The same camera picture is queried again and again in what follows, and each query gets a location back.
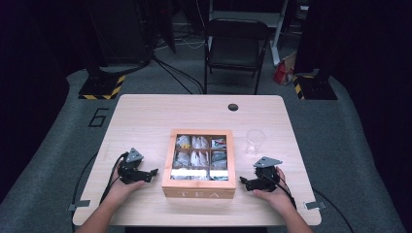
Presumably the grey metal table bracket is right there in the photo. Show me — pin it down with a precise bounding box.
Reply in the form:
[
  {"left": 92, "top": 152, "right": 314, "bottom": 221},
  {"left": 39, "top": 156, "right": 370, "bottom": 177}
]
[
  {"left": 67, "top": 199, "right": 92, "bottom": 213},
  {"left": 303, "top": 200, "right": 327, "bottom": 211}
]

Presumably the black equipment cabinet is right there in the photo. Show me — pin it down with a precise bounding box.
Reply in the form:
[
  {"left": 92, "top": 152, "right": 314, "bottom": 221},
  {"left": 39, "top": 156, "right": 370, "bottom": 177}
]
[{"left": 85, "top": 0, "right": 154, "bottom": 67}]

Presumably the white floor cable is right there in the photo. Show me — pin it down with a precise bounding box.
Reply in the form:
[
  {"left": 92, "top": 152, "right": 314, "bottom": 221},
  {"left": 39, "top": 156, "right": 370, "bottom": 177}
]
[{"left": 154, "top": 38, "right": 206, "bottom": 52}]

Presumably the red paper bag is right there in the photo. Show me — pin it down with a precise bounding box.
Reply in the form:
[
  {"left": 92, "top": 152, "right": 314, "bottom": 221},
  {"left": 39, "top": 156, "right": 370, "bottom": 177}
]
[{"left": 272, "top": 51, "right": 297, "bottom": 86}]

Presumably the left hand-held gripper cable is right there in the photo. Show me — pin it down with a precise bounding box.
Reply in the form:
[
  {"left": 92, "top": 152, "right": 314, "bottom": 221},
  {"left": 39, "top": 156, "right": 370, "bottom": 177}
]
[{"left": 71, "top": 151, "right": 130, "bottom": 233}]

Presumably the clear plastic cup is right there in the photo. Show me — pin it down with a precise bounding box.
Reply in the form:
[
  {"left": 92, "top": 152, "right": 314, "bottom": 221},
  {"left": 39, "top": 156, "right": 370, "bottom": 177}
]
[{"left": 244, "top": 128, "right": 267, "bottom": 157}]

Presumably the black folding chair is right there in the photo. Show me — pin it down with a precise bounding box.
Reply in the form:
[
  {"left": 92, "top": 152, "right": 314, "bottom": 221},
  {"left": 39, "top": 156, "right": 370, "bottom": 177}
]
[{"left": 203, "top": 17, "right": 272, "bottom": 96}]

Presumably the striped black stand base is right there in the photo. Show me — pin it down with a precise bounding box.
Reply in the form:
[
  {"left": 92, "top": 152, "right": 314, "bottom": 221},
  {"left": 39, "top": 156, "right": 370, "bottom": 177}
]
[
  {"left": 78, "top": 74, "right": 126, "bottom": 101},
  {"left": 292, "top": 73, "right": 338, "bottom": 101}
]

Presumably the hand-held gripper cable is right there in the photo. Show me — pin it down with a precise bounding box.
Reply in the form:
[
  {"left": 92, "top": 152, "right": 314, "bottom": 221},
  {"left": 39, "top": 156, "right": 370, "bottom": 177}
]
[
  {"left": 263, "top": 173, "right": 356, "bottom": 233},
  {"left": 71, "top": 151, "right": 130, "bottom": 233}
]

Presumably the person's left hand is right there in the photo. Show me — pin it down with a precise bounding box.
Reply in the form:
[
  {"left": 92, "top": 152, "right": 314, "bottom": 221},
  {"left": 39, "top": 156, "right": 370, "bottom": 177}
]
[{"left": 103, "top": 167, "right": 147, "bottom": 210}]

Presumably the person's right hand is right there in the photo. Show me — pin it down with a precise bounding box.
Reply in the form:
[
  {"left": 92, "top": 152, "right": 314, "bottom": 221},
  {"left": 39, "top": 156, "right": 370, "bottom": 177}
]
[{"left": 253, "top": 167, "right": 296, "bottom": 214}]

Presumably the wooden tea box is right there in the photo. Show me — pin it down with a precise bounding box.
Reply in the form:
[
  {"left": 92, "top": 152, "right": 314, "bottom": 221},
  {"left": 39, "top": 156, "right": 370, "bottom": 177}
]
[{"left": 161, "top": 128, "right": 238, "bottom": 200}]

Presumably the black floor cable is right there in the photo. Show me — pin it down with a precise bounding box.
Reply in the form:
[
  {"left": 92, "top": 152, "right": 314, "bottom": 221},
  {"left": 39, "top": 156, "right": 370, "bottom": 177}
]
[{"left": 151, "top": 55, "right": 206, "bottom": 95}]

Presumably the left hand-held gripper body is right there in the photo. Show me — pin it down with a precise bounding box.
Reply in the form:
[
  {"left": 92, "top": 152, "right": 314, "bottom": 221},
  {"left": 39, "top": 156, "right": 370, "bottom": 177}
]
[{"left": 117, "top": 148, "right": 152, "bottom": 185}]

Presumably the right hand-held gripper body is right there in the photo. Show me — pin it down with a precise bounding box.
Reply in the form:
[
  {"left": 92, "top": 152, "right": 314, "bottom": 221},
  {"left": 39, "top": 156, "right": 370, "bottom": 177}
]
[{"left": 253, "top": 156, "right": 283, "bottom": 192}]

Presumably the pile of tea bags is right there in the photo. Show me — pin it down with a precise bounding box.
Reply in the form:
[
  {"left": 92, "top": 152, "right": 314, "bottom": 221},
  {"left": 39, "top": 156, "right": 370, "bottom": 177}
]
[{"left": 170, "top": 134, "right": 229, "bottom": 182}]

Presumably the right hand-held gripper cable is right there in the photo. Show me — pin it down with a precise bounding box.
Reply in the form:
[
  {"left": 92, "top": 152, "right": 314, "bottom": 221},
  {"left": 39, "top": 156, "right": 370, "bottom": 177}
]
[{"left": 263, "top": 173, "right": 356, "bottom": 233}]

